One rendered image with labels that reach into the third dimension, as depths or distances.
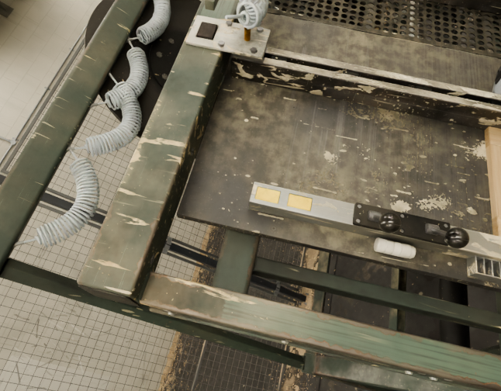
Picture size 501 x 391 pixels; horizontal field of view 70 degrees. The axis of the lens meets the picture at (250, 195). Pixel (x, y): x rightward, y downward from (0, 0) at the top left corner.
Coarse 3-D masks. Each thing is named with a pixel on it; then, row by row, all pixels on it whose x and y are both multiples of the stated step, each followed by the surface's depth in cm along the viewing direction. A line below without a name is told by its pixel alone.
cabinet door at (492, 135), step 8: (488, 128) 91; (496, 128) 91; (488, 136) 90; (496, 136) 90; (488, 144) 89; (496, 144) 88; (488, 152) 89; (496, 152) 87; (488, 160) 88; (496, 160) 86; (488, 168) 87; (496, 168) 85; (496, 176) 84; (496, 184) 83; (496, 192) 82; (496, 200) 81; (496, 208) 81; (496, 216) 80; (496, 224) 79; (496, 232) 79
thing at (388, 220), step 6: (372, 216) 74; (378, 216) 70; (384, 216) 63; (390, 216) 63; (396, 216) 63; (378, 222) 65; (384, 222) 63; (390, 222) 62; (396, 222) 62; (384, 228) 63; (390, 228) 63; (396, 228) 63
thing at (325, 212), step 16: (288, 192) 77; (256, 208) 78; (272, 208) 76; (288, 208) 76; (320, 208) 76; (336, 208) 76; (352, 208) 76; (320, 224) 78; (336, 224) 76; (352, 224) 75; (400, 240) 76; (416, 240) 74; (480, 240) 74; (496, 240) 75; (464, 256) 76; (480, 256) 74; (496, 256) 73
